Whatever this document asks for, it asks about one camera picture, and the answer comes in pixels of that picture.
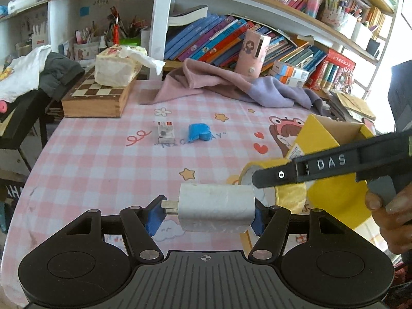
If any orange and blue small box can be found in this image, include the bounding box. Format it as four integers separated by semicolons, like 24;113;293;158
272;61;310;79
277;75;305;88

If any white charger plug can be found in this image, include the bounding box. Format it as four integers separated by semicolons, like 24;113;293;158
161;183;258;235

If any person's right hand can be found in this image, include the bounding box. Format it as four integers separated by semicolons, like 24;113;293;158
365;186;412;255

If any wooden chessboard box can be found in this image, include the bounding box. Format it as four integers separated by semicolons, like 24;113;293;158
61;66;140;118

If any black pen cup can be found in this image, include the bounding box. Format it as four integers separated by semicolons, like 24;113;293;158
365;37;382;57

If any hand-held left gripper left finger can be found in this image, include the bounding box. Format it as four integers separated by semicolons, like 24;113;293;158
64;195;168;264

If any pink checkered tablecloth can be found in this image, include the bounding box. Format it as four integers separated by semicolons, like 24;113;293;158
0;79;401;309

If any dark blue-grey panel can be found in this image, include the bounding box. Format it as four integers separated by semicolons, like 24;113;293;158
387;59;412;133

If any tissue pack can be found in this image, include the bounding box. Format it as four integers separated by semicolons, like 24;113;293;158
94;45;166;87

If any red tassel ornament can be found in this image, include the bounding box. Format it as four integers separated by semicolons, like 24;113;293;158
109;6;121;45

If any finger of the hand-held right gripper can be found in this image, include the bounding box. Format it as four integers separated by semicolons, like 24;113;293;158
252;160;301;189

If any small white box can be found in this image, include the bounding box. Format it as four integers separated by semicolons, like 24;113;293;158
157;121;176;145

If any white wooden bookshelf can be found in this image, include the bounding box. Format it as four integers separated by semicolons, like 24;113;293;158
0;0;398;104

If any black metal stand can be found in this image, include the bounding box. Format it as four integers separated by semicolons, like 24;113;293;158
0;88;54;171

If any pile of brown notebooks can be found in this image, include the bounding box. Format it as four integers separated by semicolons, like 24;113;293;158
328;88;377;123

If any dark grey cloth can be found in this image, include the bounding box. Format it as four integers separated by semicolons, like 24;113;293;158
39;51;86;102

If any yellow tape roll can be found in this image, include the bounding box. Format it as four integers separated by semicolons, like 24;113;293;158
239;158;308;214

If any pink and purple cloth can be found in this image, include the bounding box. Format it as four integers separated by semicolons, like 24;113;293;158
154;58;324;110

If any pink cylindrical case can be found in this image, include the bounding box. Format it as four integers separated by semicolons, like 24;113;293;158
234;30;271;77

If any red boxed book set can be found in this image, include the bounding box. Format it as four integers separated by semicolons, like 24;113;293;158
311;49;356;92

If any bear print pen holder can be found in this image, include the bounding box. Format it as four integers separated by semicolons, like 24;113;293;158
73;40;100;62

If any row of leaning books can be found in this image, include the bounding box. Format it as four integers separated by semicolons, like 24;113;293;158
164;13;329;75

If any white pen holder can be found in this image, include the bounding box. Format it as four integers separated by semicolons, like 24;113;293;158
351;21;372;43
335;10;358;39

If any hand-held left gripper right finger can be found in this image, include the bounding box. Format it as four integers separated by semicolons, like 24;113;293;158
248;200;351;264

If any white printed cloth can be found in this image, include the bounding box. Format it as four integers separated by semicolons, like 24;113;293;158
0;44;52;104

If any blue clay lump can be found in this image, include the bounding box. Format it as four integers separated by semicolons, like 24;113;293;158
187;122;211;143

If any yellow cardboard box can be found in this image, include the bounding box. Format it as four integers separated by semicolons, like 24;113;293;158
282;114;377;229

